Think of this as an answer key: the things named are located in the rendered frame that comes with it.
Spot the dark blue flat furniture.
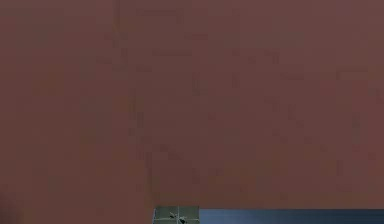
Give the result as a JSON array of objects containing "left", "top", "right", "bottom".
[{"left": 198, "top": 208, "right": 384, "bottom": 224}]

